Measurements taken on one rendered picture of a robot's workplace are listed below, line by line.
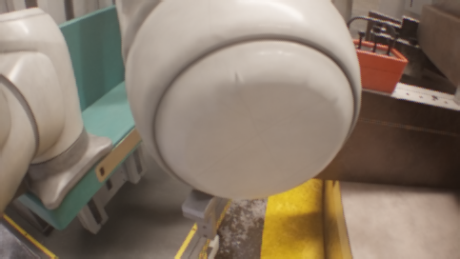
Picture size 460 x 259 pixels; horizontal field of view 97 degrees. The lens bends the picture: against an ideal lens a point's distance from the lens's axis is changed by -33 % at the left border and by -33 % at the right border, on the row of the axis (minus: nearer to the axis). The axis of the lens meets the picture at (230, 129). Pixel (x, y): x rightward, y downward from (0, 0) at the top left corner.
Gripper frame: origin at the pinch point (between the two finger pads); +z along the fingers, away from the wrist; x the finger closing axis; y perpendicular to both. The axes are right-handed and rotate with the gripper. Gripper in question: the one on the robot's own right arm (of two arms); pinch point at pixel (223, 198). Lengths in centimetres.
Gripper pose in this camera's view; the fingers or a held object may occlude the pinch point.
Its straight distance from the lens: 46.3
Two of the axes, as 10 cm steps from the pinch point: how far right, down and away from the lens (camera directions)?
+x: -3.5, 5.3, -7.8
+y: -9.4, -2.1, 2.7
